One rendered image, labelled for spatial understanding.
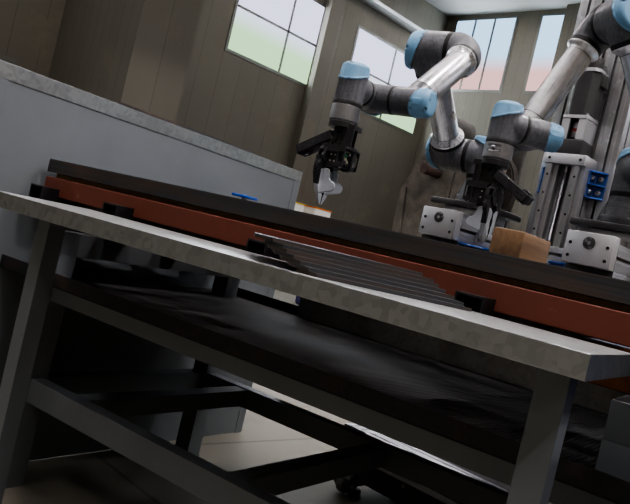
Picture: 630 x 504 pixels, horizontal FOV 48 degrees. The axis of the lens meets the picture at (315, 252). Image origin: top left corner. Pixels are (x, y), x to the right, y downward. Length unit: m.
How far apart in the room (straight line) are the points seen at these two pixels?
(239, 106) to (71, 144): 10.02
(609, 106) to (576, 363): 1.74
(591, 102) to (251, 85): 10.03
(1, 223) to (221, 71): 9.96
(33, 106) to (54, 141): 0.11
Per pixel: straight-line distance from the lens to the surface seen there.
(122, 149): 2.17
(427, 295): 1.08
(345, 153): 1.77
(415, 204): 7.78
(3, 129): 1.96
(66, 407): 1.87
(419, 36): 2.24
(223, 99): 11.82
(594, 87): 2.45
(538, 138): 1.93
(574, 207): 2.37
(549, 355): 0.83
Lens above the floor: 0.80
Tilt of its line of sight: 1 degrees down
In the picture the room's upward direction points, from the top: 13 degrees clockwise
